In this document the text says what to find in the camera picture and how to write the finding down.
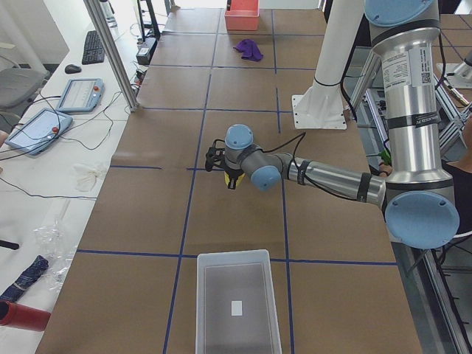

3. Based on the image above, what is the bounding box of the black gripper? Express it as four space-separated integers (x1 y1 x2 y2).
224 163 245 190

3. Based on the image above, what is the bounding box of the yellow plastic cup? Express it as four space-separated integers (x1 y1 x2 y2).
224 171 245 188

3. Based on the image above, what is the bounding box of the purple cloth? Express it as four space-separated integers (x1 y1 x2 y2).
234 39 264 62

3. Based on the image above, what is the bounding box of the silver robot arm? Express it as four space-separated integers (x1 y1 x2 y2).
205 1 459 249

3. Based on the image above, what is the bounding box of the black box with label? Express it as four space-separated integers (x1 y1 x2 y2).
136 38 157 66

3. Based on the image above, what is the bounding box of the translucent white plastic bin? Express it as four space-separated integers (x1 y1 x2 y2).
195 249 282 353

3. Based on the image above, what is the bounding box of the white crumpled cloth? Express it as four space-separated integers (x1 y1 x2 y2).
73 163 108 192

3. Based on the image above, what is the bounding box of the pink plastic bin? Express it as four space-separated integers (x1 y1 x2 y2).
224 0 260 31

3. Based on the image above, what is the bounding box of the far teach pendant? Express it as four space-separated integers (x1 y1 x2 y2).
56 78 104 114

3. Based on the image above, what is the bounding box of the teach pendant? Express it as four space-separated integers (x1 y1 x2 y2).
5 108 73 155
56 78 104 114

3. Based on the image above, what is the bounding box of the crumpled clear plastic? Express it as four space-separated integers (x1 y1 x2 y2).
33 220 75 291

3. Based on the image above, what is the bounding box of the black keyboard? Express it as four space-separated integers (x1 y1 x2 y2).
82 30 105 65

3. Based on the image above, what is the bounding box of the near teach pendant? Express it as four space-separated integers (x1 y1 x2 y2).
5 108 73 155

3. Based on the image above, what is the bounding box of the black computer mouse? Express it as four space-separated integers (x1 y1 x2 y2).
64 64 82 74

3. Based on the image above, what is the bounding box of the folded blue umbrella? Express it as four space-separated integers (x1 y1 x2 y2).
1 255 49 302

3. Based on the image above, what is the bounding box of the red bottle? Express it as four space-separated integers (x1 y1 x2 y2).
1 301 51 332

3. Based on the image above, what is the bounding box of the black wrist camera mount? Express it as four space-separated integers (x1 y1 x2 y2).
205 147 226 172

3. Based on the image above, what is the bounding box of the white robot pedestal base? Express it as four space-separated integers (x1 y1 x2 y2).
292 0 364 130

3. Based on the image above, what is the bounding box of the green handled tool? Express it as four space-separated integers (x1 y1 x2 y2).
380 149 392 165

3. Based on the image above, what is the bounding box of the aluminium frame post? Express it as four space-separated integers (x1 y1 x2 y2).
83 0 139 112

